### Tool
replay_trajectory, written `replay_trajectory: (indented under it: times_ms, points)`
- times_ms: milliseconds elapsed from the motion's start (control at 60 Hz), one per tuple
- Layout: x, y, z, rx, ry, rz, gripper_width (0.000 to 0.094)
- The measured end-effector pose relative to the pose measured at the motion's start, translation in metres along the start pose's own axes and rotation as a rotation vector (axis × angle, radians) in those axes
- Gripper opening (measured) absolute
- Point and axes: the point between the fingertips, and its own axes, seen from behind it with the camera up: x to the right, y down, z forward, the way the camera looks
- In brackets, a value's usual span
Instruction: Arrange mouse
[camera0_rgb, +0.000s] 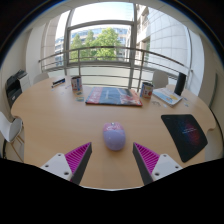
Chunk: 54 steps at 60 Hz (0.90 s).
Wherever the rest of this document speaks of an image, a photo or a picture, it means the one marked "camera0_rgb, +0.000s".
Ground black white printer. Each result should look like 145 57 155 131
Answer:
4 69 32 109

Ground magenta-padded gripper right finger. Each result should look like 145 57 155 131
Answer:
132 142 184 186

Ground blue black stapler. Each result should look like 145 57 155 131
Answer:
50 77 67 89

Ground light blue yellow book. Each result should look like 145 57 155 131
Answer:
152 87 184 108

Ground pink lilac computer mouse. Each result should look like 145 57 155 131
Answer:
102 121 127 152

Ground black mouse pad colourful print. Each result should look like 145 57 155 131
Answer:
160 114 209 164

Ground grey metal railing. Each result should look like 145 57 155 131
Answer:
38 45 194 92

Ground red blue magazine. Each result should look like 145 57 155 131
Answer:
85 86 144 108

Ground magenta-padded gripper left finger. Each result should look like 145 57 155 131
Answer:
40 141 93 186

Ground black cylinder speaker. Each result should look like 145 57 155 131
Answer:
173 72 188 97

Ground white chair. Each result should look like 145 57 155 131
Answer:
0 110 25 158
32 72 51 85
152 69 170 90

